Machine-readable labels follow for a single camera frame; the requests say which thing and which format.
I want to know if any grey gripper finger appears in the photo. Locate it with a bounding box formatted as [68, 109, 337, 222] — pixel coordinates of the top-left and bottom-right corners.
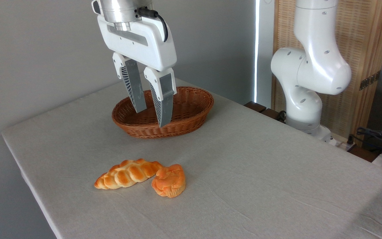
[112, 52, 147, 114]
[144, 66, 177, 128]

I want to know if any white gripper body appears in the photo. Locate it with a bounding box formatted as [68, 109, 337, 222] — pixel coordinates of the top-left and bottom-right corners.
[97, 15, 178, 72]

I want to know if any long braided bread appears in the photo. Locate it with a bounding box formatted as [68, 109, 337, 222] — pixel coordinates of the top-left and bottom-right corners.
[94, 158, 163, 190]

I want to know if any brown wicker basket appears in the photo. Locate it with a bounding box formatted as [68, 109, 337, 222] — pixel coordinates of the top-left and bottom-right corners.
[112, 86, 214, 139]

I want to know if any round muffin-shaped bread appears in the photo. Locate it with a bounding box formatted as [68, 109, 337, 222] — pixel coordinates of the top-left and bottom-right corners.
[151, 164, 186, 199]

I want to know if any dark brown wooden block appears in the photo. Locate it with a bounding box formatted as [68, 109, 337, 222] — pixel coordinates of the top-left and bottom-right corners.
[244, 101, 267, 113]
[261, 108, 286, 123]

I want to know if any beige tablecloth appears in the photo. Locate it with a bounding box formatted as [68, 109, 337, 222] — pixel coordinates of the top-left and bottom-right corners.
[1, 78, 382, 239]

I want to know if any white power strip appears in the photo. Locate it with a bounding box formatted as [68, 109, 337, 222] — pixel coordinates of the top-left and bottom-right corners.
[329, 134, 357, 152]

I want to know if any metal screen hinge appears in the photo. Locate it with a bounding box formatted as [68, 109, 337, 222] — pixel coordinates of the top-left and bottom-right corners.
[359, 70, 381, 91]

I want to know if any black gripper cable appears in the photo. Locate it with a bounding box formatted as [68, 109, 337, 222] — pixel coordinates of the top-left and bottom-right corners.
[137, 7, 169, 43]

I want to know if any black cable bundle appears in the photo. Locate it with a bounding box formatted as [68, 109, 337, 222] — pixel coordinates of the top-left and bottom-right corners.
[349, 127, 382, 156]

